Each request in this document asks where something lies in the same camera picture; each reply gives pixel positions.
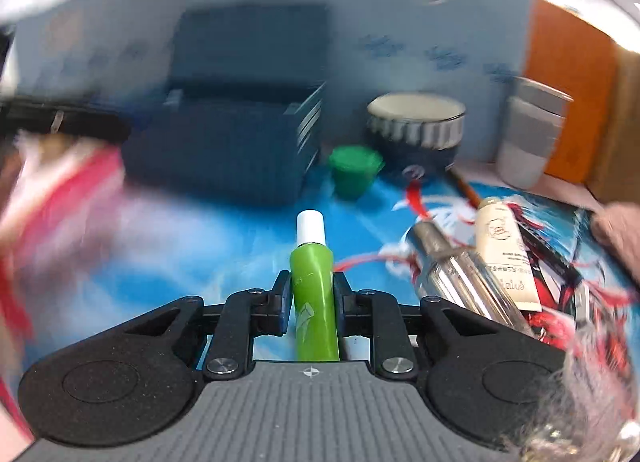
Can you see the blue printed mat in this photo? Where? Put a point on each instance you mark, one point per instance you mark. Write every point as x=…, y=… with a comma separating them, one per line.
x=215, y=247

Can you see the striped ceramic bowl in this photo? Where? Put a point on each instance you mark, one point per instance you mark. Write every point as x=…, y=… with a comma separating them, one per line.
x=415, y=134

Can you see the brown cardboard box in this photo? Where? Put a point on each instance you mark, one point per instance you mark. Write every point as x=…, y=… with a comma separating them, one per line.
x=620, y=131

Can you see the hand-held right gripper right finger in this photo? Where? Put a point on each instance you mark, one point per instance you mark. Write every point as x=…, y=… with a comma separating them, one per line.
x=339, y=303

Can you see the brown brush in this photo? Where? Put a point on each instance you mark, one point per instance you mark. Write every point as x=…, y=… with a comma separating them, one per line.
x=465, y=188

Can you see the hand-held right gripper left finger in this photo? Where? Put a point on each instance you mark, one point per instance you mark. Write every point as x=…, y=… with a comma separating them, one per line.
x=287, y=303

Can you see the blue foam board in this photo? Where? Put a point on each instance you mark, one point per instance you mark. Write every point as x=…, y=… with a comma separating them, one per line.
x=390, y=21

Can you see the grey plastic cup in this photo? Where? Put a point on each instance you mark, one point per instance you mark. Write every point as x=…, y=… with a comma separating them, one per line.
x=532, y=136

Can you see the orange panel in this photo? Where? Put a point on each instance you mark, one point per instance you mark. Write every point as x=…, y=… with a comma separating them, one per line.
x=570, y=91

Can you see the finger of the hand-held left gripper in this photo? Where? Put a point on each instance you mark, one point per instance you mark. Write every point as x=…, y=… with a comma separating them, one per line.
x=75, y=122

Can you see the small green cup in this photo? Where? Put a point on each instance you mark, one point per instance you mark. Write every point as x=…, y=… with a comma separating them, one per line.
x=354, y=171

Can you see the clear glass bottle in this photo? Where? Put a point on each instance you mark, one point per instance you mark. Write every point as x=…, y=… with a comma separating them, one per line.
x=465, y=272

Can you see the green tube with white cap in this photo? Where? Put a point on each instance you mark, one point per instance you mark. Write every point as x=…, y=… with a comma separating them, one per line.
x=314, y=287

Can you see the dark blue storage box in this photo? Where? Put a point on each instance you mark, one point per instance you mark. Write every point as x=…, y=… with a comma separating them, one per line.
x=235, y=106

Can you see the fluffy pink pompom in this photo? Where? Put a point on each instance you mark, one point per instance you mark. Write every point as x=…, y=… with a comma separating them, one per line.
x=595, y=392

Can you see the pink plush item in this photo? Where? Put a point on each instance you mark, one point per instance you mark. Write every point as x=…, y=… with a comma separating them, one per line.
x=620, y=242

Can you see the cream tube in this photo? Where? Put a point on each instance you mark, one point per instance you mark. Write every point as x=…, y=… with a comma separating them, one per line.
x=505, y=252

